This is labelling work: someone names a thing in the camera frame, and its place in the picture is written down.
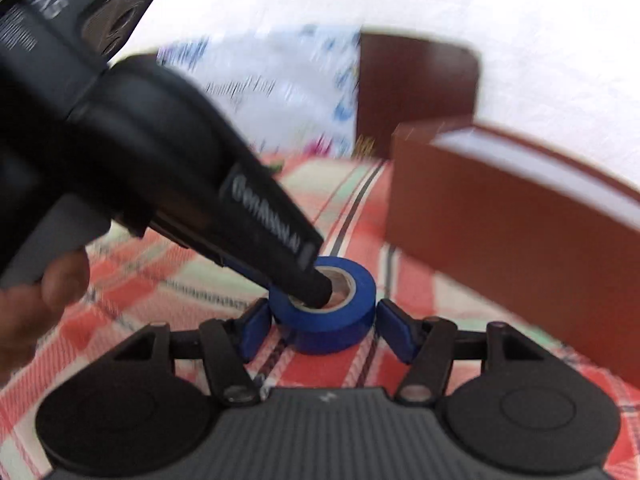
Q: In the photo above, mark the red plaid blanket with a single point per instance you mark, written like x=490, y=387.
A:
x=150, y=280

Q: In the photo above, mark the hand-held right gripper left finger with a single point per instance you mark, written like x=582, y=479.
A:
x=252, y=332

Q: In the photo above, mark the brown cardboard box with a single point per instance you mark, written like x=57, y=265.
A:
x=490, y=240

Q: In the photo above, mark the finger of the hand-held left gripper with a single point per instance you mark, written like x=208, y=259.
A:
x=312, y=287

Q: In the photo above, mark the blue tape roll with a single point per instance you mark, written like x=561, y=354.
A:
x=345, y=330

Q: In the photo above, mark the person's left hand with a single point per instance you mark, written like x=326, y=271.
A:
x=30, y=310

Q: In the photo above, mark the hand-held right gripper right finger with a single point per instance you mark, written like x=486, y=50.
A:
x=396, y=332

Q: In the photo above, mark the brown chair back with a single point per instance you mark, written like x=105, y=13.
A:
x=415, y=90

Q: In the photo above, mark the floral plastic sheet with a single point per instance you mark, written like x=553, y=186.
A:
x=280, y=95

